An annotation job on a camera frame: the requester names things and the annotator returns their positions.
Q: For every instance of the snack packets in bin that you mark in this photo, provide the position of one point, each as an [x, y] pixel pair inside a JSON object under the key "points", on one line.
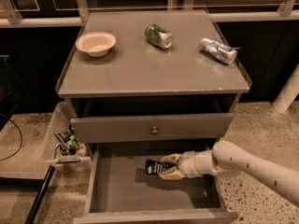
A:
{"points": [[68, 144]]}

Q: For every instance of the open grey middle drawer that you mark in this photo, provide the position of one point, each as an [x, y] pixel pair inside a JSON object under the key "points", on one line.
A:
{"points": [[120, 192]]}

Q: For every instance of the grey top drawer with knob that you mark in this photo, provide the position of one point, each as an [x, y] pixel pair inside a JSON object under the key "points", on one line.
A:
{"points": [[149, 128]]}

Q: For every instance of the black floor stand bar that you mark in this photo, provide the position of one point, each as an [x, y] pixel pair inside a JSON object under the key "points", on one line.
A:
{"points": [[40, 195]]}

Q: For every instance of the metal railing frame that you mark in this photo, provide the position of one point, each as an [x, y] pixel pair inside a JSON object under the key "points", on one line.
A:
{"points": [[47, 13]]}

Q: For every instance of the crushed silver can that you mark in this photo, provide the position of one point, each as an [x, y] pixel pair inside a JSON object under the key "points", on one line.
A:
{"points": [[218, 50]]}

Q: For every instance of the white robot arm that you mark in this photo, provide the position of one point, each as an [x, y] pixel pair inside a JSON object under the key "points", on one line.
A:
{"points": [[228, 159]]}

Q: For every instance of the green soda can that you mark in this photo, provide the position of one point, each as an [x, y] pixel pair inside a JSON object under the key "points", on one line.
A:
{"points": [[158, 36]]}

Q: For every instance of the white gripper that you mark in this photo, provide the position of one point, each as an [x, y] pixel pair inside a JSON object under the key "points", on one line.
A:
{"points": [[187, 164]]}

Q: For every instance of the clear plastic bin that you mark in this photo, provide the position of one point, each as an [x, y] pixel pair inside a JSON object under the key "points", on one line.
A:
{"points": [[58, 124]]}

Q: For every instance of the white paper bowl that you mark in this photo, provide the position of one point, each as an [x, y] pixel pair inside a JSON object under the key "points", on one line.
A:
{"points": [[96, 44]]}

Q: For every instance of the grey drawer cabinet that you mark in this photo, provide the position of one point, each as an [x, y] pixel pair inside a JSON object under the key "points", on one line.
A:
{"points": [[139, 79]]}

